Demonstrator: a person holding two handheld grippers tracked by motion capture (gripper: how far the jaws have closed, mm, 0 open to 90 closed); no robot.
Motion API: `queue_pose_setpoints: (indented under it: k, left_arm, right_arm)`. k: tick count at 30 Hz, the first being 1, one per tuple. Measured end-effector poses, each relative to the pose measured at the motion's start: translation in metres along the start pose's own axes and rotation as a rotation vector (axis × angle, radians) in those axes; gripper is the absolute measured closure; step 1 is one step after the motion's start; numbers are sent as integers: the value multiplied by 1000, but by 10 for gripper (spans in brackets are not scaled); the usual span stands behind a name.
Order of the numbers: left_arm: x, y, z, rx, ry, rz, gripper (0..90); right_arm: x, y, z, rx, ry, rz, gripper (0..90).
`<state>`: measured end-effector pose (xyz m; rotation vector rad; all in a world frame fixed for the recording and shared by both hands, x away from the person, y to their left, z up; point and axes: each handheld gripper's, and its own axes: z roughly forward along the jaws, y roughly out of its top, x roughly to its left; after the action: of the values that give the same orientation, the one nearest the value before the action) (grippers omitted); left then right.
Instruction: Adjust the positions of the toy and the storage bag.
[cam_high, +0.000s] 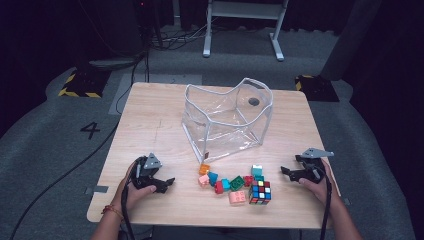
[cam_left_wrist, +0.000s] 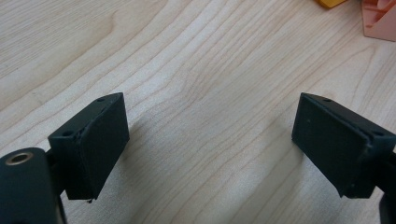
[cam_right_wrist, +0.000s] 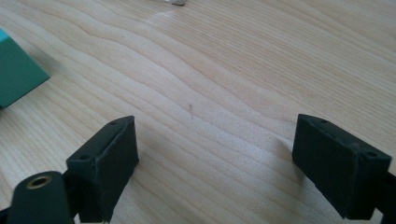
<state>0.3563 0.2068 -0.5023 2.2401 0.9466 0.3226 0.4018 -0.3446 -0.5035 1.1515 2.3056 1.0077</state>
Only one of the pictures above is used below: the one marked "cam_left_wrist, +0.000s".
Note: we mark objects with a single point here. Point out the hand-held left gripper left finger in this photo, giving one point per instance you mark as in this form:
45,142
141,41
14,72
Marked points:
90,149

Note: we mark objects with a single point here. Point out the orange toy brick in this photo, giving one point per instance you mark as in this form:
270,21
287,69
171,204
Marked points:
330,2

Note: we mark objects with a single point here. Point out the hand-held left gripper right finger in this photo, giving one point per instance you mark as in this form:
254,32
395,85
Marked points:
333,146

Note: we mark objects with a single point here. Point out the small pink toy brick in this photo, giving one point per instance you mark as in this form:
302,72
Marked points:
378,26

